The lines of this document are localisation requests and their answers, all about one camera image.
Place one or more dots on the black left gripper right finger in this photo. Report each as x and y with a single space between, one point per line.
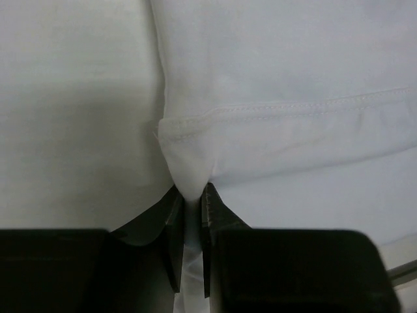
286 270

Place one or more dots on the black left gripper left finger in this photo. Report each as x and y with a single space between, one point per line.
135 268

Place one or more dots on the white skirt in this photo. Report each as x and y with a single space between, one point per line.
302 114

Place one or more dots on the aluminium table front rail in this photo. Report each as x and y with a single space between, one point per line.
403 274

